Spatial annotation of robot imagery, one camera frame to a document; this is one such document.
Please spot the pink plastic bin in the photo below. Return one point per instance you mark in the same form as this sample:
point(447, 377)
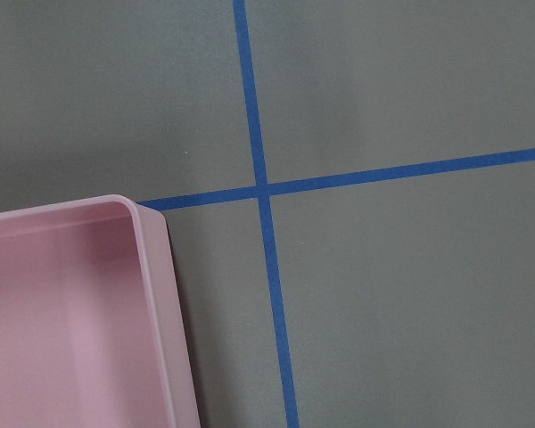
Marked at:
point(91, 329)

